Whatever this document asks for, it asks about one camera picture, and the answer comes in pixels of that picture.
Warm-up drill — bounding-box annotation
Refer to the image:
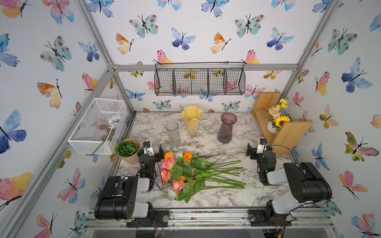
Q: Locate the black wire wall basket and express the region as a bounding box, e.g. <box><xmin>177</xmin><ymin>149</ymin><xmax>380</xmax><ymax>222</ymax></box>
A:
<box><xmin>154</xmin><ymin>62</ymin><xmax>246</xmax><ymax>96</ymax></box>

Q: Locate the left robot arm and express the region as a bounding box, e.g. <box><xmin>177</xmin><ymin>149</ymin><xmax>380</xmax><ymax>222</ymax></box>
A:
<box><xmin>94</xmin><ymin>145</ymin><xmax>164</xmax><ymax>222</ymax></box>

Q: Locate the wooden wall shelf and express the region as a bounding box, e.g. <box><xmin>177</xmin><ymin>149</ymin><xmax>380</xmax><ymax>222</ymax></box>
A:
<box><xmin>252</xmin><ymin>92</ymin><xmax>314</xmax><ymax>155</ymax></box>

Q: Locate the yellow ruffled glass vase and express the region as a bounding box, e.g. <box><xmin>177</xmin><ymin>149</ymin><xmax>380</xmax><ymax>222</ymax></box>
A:
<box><xmin>180</xmin><ymin>105</ymin><xmax>204</xmax><ymax>139</ymax></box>

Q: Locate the pink rose lower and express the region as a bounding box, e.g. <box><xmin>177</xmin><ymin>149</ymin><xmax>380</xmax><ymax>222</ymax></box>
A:
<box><xmin>172</xmin><ymin>180</ymin><xmax>185</xmax><ymax>193</ymax></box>

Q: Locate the white mesh wall box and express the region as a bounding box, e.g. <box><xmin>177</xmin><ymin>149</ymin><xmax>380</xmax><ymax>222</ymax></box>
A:
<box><xmin>67</xmin><ymin>98</ymin><xmax>127</xmax><ymax>155</ymax></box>

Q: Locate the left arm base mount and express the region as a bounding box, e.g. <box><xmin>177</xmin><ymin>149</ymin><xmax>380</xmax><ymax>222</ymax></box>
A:
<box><xmin>126</xmin><ymin>209</ymin><xmax>170</xmax><ymax>228</ymax></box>

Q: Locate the white blue rose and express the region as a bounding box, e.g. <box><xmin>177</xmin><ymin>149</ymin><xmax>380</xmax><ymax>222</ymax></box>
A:
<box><xmin>167</xmin><ymin>187</ymin><xmax>177</xmax><ymax>201</ymax></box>

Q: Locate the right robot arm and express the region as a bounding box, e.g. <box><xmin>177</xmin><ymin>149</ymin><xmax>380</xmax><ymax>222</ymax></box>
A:
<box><xmin>246</xmin><ymin>143</ymin><xmax>332</xmax><ymax>216</ymax></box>

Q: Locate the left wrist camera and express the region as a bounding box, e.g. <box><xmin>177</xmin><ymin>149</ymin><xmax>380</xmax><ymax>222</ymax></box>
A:
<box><xmin>143</xmin><ymin>140</ymin><xmax>154</xmax><ymax>157</ymax></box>

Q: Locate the pink rose tall stem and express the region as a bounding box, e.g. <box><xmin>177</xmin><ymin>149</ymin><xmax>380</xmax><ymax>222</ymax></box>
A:
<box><xmin>161</xmin><ymin>157</ymin><xmax>242</xmax><ymax>180</ymax></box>

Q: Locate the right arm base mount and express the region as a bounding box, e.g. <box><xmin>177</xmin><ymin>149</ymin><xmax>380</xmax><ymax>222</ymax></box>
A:
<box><xmin>248</xmin><ymin>209</ymin><xmax>289</xmax><ymax>227</ymax></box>

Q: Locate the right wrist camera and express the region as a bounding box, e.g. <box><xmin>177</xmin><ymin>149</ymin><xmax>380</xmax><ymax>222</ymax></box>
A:
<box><xmin>257</xmin><ymin>137</ymin><xmax>267</xmax><ymax>154</ymax></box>

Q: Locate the aluminium front rail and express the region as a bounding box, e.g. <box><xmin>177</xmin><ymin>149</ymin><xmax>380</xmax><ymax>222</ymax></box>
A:
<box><xmin>85</xmin><ymin>207</ymin><xmax>334</xmax><ymax>230</ymax></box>

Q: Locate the orange rose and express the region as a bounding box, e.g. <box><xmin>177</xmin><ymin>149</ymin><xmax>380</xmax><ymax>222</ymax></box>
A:
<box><xmin>163</xmin><ymin>152</ymin><xmax>174</xmax><ymax>162</ymax></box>

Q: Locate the clear glass vase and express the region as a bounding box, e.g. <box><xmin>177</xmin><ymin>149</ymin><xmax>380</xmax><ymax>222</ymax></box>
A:
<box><xmin>166</xmin><ymin>122</ymin><xmax>181</xmax><ymax>148</ymax></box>

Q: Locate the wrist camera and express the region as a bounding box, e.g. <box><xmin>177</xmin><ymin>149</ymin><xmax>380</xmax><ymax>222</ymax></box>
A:
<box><xmin>143</xmin><ymin>140</ymin><xmax>154</xmax><ymax>157</ymax></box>
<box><xmin>257</xmin><ymin>137</ymin><xmax>267</xmax><ymax>154</ymax></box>

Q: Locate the sunflower bouquet in white vase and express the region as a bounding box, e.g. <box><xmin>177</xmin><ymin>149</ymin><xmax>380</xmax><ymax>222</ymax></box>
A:
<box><xmin>267</xmin><ymin>99</ymin><xmax>293</xmax><ymax>134</ymax></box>

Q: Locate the orange marigold flower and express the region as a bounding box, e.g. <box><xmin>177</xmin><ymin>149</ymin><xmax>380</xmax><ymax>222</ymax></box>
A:
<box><xmin>183</xmin><ymin>151</ymin><xmax>236</xmax><ymax>167</ymax></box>

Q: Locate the green succulent in pink pot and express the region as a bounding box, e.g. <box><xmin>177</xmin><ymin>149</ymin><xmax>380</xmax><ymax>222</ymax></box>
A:
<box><xmin>114</xmin><ymin>138</ymin><xmax>140</xmax><ymax>164</ymax></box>

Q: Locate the pink rose middle left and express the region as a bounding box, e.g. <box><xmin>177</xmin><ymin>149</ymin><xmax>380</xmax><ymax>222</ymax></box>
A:
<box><xmin>160</xmin><ymin>169</ymin><xmax>171</xmax><ymax>185</ymax></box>

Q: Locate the purple ribbed glass vase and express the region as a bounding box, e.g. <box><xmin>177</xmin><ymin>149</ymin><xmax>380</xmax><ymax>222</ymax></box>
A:
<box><xmin>217</xmin><ymin>113</ymin><xmax>237</xmax><ymax>144</ymax></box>

